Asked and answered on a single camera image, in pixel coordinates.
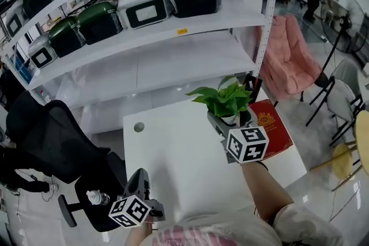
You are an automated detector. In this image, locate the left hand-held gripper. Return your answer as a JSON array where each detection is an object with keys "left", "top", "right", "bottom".
[{"left": 108, "top": 168, "right": 167, "bottom": 229}]

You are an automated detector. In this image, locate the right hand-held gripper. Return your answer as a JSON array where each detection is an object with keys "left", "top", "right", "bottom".
[{"left": 207, "top": 108, "right": 270, "bottom": 165}]

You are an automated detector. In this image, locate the green potted plant white pot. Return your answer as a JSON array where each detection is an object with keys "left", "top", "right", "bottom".
[{"left": 185, "top": 74, "right": 255, "bottom": 126}]

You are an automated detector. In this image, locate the person's left forearm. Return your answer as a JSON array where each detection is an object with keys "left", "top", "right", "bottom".
[{"left": 125, "top": 221, "right": 154, "bottom": 246}]

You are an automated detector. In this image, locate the person's right forearm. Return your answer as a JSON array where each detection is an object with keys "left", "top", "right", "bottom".
[{"left": 240, "top": 160, "right": 295, "bottom": 223}]

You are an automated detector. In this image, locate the red gold-printed book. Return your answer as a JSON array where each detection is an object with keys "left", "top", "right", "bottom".
[{"left": 248, "top": 99, "right": 295, "bottom": 161}]

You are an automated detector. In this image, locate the black red desk gadget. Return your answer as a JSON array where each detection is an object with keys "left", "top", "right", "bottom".
[{"left": 243, "top": 73, "right": 263, "bottom": 103}]

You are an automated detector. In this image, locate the pink padded lounge chair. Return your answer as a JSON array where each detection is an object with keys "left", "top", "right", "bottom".
[{"left": 258, "top": 14, "right": 323, "bottom": 103}]

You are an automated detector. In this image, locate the white metal shelf rack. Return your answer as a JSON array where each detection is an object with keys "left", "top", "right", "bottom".
[{"left": 0, "top": 0, "right": 280, "bottom": 113}]

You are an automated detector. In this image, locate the person's white printed shirt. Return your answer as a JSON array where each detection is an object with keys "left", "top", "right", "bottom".
[{"left": 149, "top": 200, "right": 345, "bottom": 246}]

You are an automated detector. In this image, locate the black mesh office chair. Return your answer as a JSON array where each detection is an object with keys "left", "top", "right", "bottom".
[{"left": 5, "top": 91, "right": 128, "bottom": 233}]

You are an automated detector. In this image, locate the grey black folding chair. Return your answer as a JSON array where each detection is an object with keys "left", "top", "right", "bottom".
[{"left": 305, "top": 58, "right": 365, "bottom": 147}]

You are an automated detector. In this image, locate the yellow wooden stool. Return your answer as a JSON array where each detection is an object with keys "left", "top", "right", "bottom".
[{"left": 310, "top": 142, "right": 363, "bottom": 192}]

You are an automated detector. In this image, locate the round wooden table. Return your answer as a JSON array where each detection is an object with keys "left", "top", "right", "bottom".
[{"left": 353, "top": 110, "right": 369, "bottom": 177}]

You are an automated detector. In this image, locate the white hard case black panel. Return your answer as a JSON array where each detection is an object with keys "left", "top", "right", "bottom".
[
  {"left": 5, "top": 5, "right": 27, "bottom": 38},
  {"left": 116, "top": 0, "right": 171, "bottom": 30},
  {"left": 28, "top": 33, "right": 57, "bottom": 70}
]

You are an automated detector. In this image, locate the black standing fan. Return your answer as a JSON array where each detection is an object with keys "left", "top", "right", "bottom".
[{"left": 305, "top": 0, "right": 366, "bottom": 127}]

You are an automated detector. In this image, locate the blue storage box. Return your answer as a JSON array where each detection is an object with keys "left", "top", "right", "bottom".
[{"left": 9, "top": 51, "right": 35, "bottom": 85}]

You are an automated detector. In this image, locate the thin floor cable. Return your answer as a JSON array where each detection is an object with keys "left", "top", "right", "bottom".
[{"left": 13, "top": 169, "right": 57, "bottom": 203}]

